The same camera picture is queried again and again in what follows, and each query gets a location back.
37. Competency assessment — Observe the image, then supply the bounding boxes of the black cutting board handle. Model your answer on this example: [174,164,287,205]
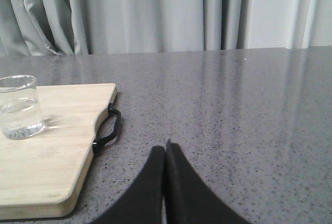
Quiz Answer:
[92,103,122,157]

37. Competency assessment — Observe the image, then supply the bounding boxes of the grey curtain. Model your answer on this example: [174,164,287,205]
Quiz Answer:
[1,0,331,56]

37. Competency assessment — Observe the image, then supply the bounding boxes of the wooden cutting board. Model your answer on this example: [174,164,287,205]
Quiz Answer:
[1,83,117,220]

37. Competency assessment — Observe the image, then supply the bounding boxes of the clear glass beaker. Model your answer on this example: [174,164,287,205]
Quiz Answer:
[1,75,45,140]

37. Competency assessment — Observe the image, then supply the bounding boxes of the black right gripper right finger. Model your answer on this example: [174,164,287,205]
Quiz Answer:
[164,140,248,223]

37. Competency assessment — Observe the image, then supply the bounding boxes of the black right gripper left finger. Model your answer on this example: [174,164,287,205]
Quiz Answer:
[92,146,165,223]

